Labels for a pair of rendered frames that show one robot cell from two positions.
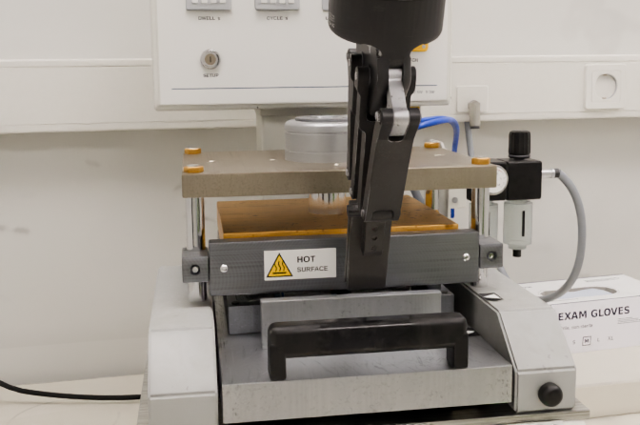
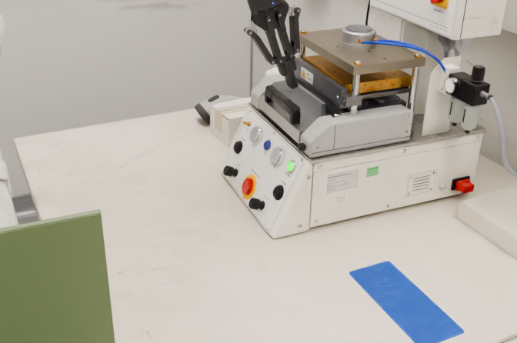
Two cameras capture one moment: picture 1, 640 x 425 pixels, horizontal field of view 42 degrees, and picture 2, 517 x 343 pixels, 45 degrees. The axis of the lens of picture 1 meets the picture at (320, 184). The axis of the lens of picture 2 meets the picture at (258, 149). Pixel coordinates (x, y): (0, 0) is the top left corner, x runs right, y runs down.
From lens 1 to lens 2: 1.33 m
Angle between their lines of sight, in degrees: 73
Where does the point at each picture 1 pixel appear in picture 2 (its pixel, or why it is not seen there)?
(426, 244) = (330, 85)
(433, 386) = (286, 125)
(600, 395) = (503, 238)
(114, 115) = not seen: hidden behind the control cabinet
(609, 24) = not seen: outside the picture
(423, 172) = (338, 59)
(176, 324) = (274, 77)
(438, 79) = (448, 25)
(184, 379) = (258, 91)
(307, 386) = (268, 107)
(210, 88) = (382, 1)
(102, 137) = not seen: hidden behind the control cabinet
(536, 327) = (318, 127)
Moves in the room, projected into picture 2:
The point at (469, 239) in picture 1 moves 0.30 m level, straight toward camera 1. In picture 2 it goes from (338, 91) to (197, 91)
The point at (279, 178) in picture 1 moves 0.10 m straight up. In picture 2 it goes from (311, 44) to (313, 0)
